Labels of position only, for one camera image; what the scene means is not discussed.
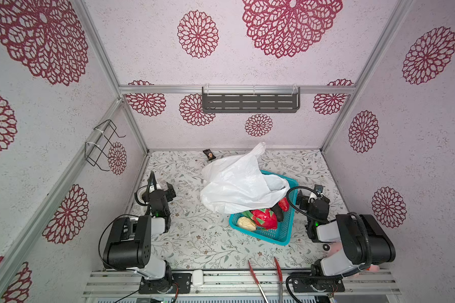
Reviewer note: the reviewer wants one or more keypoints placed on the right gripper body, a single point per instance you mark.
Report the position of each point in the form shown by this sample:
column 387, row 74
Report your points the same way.
column 311, row 202

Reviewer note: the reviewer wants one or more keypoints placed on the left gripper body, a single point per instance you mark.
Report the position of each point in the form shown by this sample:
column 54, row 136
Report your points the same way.
column 153, row 192

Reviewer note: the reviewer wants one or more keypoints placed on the white plastic bag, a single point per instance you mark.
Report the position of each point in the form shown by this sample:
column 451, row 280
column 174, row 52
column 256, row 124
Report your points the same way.
column 235, row 184

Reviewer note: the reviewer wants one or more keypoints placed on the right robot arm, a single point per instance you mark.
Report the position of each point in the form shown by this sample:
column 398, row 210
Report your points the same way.
column 363, row 241

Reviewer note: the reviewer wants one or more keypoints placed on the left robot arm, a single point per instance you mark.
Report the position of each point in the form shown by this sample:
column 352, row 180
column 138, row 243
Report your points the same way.
column 129, row 243

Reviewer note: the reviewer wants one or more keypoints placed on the white mug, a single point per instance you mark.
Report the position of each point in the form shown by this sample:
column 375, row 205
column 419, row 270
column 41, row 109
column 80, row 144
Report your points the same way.
column 142, row 196

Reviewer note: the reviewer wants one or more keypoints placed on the red strawberry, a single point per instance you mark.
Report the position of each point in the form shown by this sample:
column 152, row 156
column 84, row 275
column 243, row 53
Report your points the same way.
column 284, row 205

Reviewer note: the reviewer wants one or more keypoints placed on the pink pig plush toy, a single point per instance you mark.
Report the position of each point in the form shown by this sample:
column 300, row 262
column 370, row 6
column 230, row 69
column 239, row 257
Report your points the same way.
column 333, row 248

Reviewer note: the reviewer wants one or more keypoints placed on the dark avocado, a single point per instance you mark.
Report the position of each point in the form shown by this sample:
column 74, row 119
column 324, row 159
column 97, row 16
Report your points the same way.
column 279, row 213

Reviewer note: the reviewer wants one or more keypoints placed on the teal plastic basket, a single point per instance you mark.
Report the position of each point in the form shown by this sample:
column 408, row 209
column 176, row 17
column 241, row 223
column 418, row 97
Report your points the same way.
column 280, row 236

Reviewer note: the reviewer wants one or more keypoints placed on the white adapter box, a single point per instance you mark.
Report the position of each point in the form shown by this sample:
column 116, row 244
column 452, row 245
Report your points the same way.
column 197, row 278

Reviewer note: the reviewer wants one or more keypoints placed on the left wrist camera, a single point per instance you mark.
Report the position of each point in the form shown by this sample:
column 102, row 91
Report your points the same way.
column 170, row 193

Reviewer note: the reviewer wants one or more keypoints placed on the red handled tongs right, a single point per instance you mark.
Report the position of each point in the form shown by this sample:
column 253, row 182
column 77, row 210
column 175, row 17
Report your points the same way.
column 280, row 280

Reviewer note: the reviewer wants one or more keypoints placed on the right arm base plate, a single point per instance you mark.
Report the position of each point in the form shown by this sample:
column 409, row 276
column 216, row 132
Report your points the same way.
column 305, row 282

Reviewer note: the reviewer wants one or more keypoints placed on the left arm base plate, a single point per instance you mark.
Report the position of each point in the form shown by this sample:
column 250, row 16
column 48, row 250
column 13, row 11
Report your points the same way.
column 171, row 284

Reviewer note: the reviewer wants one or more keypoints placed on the black wire rack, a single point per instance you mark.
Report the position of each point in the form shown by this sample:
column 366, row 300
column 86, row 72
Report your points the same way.
column 106, row 152

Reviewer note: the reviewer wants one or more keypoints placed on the grey wall shelf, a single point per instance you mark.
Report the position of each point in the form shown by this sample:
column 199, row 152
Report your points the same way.
column 249, row 103

